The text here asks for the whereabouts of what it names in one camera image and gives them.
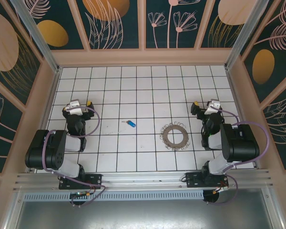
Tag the key with blue cover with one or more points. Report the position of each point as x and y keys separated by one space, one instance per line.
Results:
x=132 y=124

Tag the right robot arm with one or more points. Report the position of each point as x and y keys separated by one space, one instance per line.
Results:
x=240 y=143

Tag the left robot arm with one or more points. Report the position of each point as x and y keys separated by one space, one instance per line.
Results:
x=45 y=150

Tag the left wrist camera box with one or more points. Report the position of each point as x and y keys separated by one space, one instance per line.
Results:
x=74 y=107

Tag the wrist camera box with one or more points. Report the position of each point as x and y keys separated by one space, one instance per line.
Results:
x=213 y=107
x=74 y=107

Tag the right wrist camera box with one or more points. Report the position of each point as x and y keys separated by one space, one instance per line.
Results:
x=213 y=107

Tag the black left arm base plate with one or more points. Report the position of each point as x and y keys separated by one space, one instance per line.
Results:
x=95 y=179

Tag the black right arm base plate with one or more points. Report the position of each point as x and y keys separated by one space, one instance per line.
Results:
x=193 y=179

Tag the aluminium corner post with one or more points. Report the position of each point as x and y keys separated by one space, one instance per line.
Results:
x=41 y=45
x=240 y=35

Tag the aluminium table rail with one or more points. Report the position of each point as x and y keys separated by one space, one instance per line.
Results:
x=143 y=177

